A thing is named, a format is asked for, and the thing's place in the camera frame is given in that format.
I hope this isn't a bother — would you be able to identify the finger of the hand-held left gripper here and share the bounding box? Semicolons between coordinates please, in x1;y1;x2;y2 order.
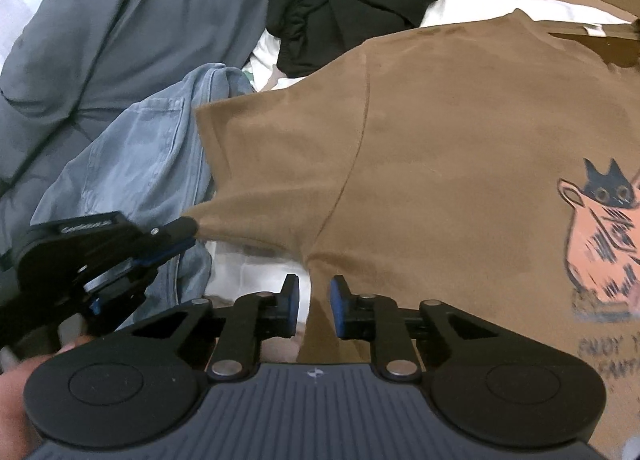
87;265;161;333
132;216;198;268

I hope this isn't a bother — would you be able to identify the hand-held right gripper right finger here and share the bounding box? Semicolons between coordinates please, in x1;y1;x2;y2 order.
330;275;511;382

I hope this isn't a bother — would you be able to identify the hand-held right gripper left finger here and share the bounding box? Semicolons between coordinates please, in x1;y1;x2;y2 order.
120;274;300;382

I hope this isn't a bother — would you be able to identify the brown printed t-shirt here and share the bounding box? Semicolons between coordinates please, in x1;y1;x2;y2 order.
182;10;640;460

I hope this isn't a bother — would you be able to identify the person's left hand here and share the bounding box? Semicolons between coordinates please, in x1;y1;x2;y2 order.
0;336;96;460

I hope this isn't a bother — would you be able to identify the white printed bed sheet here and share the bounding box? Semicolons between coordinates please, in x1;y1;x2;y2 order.
200;0;633;301

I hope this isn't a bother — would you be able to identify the blue denim garment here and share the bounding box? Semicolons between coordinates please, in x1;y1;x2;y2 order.
30;62;256;335

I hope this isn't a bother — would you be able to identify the grey blanket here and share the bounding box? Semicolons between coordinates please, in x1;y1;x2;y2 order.
0;0;296;291

